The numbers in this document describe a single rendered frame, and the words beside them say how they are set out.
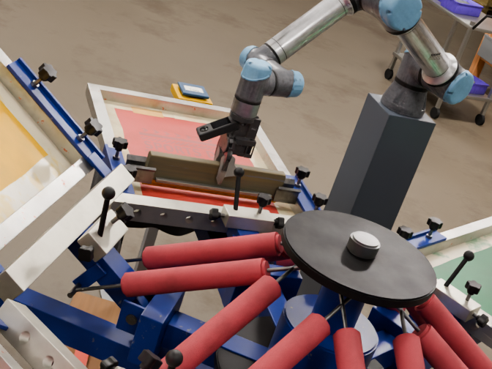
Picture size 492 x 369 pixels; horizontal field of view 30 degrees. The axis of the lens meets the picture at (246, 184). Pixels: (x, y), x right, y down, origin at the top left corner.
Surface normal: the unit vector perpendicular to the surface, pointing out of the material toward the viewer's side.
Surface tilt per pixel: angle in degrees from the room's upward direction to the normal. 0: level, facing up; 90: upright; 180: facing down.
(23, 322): 58
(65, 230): 32
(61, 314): 0
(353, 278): 0
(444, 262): 0
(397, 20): 86
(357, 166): 90
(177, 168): 90
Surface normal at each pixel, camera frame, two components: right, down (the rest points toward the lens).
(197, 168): 0.25, 0.49
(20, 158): 0.74, -0.54
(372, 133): -0.92, -0.13
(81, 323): 0.30, -0.86
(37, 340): -0.41, -0.35
